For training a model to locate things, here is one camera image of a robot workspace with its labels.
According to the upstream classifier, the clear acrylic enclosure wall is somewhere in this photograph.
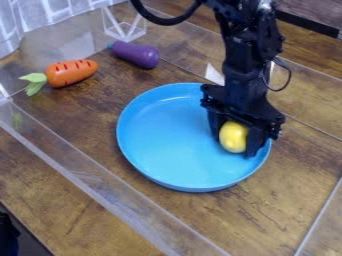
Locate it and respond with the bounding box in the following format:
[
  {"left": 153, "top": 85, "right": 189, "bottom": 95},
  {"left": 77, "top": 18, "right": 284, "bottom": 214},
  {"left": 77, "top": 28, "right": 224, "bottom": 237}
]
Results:
[{"left": 0, "top": 10, "right": 342, "bottom": 256}]

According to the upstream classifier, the white sheer curtain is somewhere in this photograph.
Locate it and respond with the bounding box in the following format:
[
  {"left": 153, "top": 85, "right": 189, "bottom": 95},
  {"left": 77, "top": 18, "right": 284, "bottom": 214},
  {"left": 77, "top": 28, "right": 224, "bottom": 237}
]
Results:
[{"left": 0, "top": 0, "right": 126, "bottom": 59}]

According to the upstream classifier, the clear acrylic corner bracket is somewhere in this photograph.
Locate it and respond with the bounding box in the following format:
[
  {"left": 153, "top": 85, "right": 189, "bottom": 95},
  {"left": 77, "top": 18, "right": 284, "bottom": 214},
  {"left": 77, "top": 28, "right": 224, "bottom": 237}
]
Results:
[{"left": 101, "top": 2, "right": 146, "bottom": 42}]

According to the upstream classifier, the blue round plastic tray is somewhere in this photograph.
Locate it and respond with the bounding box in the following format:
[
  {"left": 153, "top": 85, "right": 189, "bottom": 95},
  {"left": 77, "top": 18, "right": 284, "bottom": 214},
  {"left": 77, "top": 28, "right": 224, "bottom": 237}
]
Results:
[{"left": 116, "top": 83, "right": 271, "bottom": 193}]

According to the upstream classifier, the orange toy carrot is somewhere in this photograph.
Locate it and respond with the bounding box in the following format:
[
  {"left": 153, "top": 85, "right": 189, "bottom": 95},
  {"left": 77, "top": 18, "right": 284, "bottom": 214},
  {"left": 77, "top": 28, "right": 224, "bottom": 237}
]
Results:
[{"left": 19, "top": 59, "right": 98, "bottom": 96}]

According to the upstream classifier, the yellow toy lemon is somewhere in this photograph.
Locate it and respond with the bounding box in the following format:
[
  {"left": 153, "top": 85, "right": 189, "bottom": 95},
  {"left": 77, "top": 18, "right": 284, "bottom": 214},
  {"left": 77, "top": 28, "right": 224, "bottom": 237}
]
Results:
[{"left": 218, "top": 121, "right": 248, "bottom": 153}]

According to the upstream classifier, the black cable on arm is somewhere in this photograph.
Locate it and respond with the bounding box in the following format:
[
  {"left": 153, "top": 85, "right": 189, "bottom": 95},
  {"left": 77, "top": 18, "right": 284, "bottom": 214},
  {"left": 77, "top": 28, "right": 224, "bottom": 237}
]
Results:
[{"left": 128, "top": 0, "right": 293, "bottom": 93}]

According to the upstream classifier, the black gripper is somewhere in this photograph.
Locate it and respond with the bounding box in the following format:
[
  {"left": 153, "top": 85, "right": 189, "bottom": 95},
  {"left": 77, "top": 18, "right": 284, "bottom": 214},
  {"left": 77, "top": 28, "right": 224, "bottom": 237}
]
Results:
[{"left": 200, "top": 64, "right": 285, "bottom": 158}]

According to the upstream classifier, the purple toy eggplant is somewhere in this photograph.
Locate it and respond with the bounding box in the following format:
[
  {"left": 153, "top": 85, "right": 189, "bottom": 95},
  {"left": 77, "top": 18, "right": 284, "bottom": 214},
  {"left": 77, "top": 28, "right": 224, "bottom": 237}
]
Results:
[{"left": 106, "top": 41, "right": 158, "bottom": 69}]

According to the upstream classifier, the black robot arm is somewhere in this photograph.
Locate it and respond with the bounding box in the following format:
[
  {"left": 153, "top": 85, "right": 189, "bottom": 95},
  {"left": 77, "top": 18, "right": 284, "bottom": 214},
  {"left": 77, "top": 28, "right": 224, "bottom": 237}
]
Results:
[{"left": 200, "top": 0, "right": 284, "bottom": 157}]

